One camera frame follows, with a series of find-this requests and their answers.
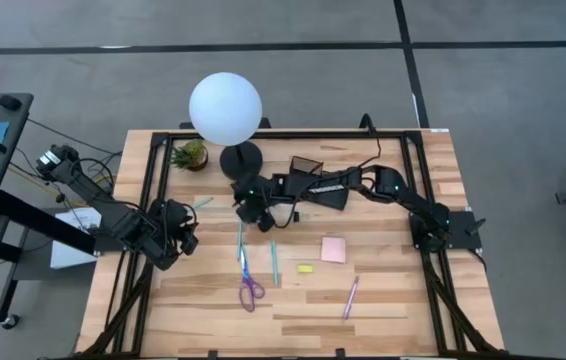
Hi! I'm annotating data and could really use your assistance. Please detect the purple pen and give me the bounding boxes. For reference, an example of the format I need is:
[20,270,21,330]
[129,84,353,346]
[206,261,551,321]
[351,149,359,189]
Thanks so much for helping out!
[342,275,361,322]

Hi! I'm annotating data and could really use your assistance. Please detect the white paper sheet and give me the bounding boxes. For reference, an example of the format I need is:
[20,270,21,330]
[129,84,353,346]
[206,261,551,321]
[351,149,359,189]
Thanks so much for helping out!
[49,206,104,271]

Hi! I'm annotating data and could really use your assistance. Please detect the pink sticky note pad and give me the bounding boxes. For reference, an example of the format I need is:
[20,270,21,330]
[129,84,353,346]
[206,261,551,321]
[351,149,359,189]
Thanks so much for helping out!
[320,236,348,265]

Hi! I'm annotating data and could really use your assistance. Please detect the white globe table lamp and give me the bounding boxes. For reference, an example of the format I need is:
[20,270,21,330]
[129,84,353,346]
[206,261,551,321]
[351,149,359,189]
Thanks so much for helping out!
[188,72,264,182]

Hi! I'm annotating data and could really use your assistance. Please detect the black side desk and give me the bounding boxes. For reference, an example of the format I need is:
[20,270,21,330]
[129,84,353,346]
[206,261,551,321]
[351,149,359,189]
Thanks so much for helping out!
[0,92,97,331]

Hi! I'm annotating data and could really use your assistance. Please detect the black metal table frame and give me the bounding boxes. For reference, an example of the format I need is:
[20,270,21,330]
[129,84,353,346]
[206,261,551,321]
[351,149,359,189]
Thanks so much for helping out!
[75,114,510,360]

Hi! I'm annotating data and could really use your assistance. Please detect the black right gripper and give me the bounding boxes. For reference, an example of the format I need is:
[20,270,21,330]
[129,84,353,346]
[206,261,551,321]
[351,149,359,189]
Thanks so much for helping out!
[232,172,290,234]

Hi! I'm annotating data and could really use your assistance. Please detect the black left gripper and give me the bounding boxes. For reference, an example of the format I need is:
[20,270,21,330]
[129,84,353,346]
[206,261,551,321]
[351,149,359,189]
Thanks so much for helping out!
[152,199,200,262]

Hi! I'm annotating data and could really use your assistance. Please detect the black mesh desk organizer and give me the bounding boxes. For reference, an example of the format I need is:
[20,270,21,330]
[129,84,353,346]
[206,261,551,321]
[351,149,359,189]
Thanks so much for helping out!
[290,155,350,212]

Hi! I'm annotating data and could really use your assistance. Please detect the black computer mouse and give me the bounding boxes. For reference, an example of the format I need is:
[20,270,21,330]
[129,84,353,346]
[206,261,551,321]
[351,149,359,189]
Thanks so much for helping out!
[0,94,24,112]

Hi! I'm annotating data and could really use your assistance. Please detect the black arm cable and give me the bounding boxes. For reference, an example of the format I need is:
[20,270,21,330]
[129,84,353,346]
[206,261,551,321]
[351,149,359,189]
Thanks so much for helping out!
[357,113,383,169]

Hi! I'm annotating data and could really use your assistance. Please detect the purple handled scissors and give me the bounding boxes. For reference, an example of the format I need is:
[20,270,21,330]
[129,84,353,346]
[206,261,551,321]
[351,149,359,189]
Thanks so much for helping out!
[238,244,267,314]

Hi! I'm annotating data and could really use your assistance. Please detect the potted succulent plant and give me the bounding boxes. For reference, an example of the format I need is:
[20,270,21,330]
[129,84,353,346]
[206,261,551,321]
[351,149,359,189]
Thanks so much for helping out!
[170,138,210,173]

